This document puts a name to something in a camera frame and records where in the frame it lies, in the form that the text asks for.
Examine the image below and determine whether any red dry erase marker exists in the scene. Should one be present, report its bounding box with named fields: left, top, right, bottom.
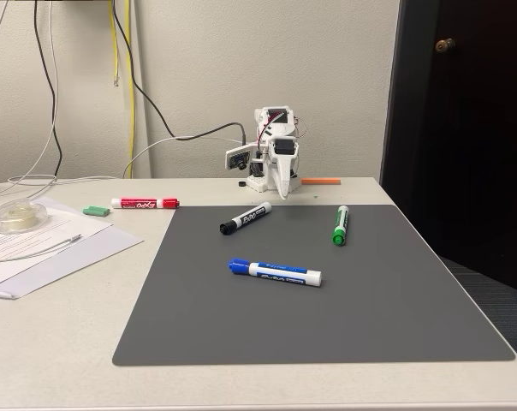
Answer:
left=110, top=196, right=181, bottom=211

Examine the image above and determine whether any black dry erase marker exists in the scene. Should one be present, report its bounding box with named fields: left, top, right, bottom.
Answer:
left=218, top=201, right=273, bottom=236

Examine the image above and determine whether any green dry erase marker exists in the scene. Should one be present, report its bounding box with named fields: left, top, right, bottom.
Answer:
left=331, top=205, right=351, bottom=247

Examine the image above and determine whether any blue dry erase marker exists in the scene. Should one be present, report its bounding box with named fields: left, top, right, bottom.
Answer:
left=228, top=257, right=324, bottom=289

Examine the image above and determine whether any grey rectangular mat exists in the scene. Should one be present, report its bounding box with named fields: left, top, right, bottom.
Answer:
left=111, top=204, right=517, bottom=367

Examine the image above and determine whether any dark wooden door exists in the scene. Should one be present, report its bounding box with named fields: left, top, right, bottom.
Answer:
left=379, top=0, right=517, bottom=297

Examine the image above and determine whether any blank white paper sheet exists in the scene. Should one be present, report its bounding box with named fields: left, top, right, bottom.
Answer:
left=0, top=222, right=145, bottom=301

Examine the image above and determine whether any printed white paper sheet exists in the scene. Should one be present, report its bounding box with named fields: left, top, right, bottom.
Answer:
left=0, top=196, right=114, bottom=289

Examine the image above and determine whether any clear tape dispenser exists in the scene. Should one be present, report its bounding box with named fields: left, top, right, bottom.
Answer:
left=0, top=198, right=51, bottom=235

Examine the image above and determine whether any white mounted camera box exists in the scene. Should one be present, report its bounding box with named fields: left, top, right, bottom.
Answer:
left=224, top=144, right=256, bottom=171

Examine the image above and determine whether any black camera cable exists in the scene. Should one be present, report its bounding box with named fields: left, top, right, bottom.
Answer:
left=111, top=0, right=248, bottom=146

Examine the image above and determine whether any long yellow cable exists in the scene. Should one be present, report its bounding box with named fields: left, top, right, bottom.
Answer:
left=127, top=0, right=136, bottom=180

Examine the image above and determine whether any short yellow stripped cable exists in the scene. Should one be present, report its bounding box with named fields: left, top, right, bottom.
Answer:
left=108, top=0, right=121, bottom=88

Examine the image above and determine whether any white looped cable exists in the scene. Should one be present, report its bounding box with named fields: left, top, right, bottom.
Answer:
left=0, top=0, right=121, bottom=203

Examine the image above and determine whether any black hanging wall cable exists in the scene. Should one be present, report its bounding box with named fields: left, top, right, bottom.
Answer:
left=33, top=0, right=64, bottom=177

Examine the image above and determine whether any white charging cable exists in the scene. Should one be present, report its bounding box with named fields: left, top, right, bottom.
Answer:
left=0, top=234, right=84, bottom=263

